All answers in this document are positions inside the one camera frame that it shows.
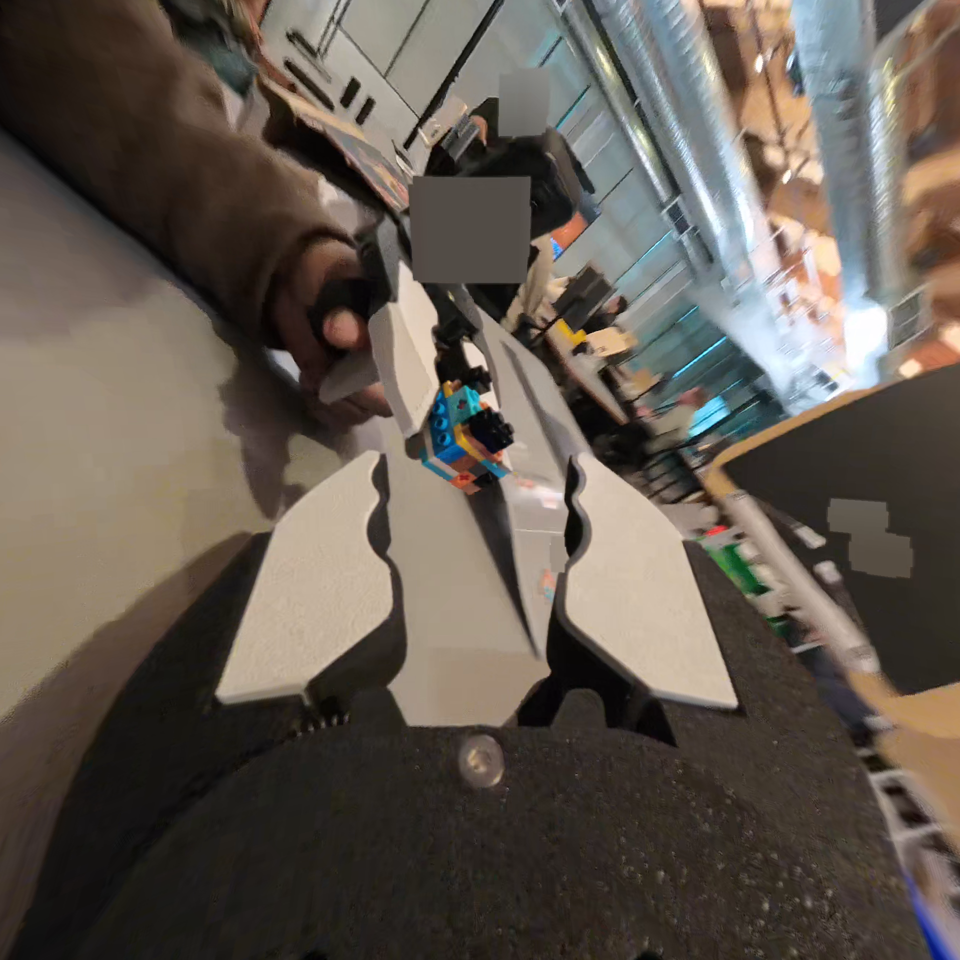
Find silver ventilation duct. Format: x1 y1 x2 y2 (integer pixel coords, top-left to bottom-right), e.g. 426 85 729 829
592 0 751 361

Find black partition panel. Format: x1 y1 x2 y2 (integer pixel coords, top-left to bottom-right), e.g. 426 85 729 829
712 367 960 700

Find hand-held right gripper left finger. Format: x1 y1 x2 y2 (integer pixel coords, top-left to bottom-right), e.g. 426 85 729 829
216 448 399 706

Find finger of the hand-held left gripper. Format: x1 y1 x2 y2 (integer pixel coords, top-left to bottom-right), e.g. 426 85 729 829
367 264 444 441
476 315 590 489

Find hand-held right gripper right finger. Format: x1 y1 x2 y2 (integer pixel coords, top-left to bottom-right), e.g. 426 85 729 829
558 453 741 711

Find grey desk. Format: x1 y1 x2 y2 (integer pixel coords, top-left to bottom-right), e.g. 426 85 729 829
0 127 421 751

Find person's left hand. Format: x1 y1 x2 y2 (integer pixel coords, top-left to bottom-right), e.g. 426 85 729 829
272 238 393 426

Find multicoloured toy brick model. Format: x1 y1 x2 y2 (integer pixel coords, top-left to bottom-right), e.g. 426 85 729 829
420 378 519 496

